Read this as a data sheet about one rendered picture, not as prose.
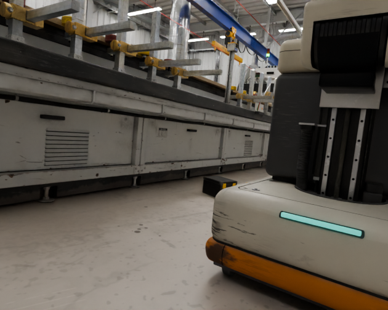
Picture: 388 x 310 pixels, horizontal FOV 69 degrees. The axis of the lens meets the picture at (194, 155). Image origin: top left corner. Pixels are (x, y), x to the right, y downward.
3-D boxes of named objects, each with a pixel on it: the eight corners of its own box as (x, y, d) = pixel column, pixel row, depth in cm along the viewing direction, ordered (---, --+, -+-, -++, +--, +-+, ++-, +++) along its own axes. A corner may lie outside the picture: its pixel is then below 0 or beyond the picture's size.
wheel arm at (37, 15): (79, 15, 93) (80, 1, 92) (70, 10, 90) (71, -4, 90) (15, 29, 116) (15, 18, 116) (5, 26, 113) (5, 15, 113)
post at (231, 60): (230, 104, 251) (235, 52, 247) (227, 103, 247) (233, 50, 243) (225, 104, 254) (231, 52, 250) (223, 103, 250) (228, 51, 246)
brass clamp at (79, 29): (98, 42, 131) (98, 30, 131) (71, 31, 120) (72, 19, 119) (89, 43, 134) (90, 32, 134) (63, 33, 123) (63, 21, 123)
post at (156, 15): (154, 95, 169) (161, 11, 165) (150, 93, 166) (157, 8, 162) (149, 95, 171) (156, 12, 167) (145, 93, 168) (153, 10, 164)
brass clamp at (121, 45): (137, 56, 152) (137, 47, 151) (117, 49, 141) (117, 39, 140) (129, 57, 155) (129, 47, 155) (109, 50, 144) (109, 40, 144)
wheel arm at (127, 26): (135, 32, 114) (136, 21, 113) (129, 29, 111) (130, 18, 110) (70, 42, 137) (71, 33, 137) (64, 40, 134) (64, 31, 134)
